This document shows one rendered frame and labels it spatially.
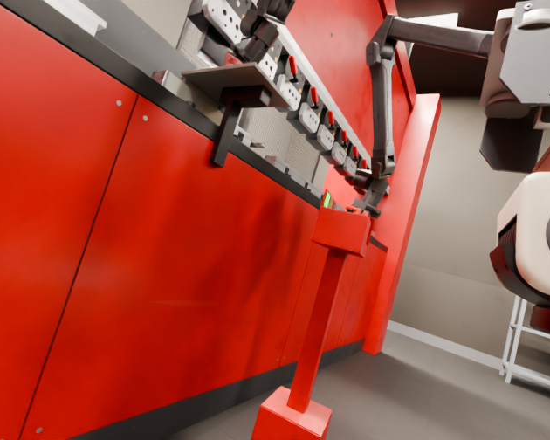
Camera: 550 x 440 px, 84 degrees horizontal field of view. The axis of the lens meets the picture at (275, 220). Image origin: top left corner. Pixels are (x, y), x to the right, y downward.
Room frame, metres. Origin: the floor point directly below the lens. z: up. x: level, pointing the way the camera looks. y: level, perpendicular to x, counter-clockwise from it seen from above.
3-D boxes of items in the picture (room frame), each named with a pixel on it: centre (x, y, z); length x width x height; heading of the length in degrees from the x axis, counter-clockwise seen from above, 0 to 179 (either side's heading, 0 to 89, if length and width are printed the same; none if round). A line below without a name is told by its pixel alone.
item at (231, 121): (0.80, 0.17, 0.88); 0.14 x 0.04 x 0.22; 56
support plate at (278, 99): (0.82, 0.20, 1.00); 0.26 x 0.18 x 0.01; 56
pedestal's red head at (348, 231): (1.07, -0.24, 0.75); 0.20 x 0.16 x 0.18; 157
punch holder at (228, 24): (0.88, 0.34, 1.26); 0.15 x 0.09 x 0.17; 146
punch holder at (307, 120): (1.38, 0.01, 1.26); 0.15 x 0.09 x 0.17; 146
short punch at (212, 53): (0.90, 0.33, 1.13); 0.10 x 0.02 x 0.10; 146
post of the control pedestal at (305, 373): (1.07, -0.24, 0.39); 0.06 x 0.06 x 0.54; 67
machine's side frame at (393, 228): (2.89, -0.79, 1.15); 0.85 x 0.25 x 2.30; 56
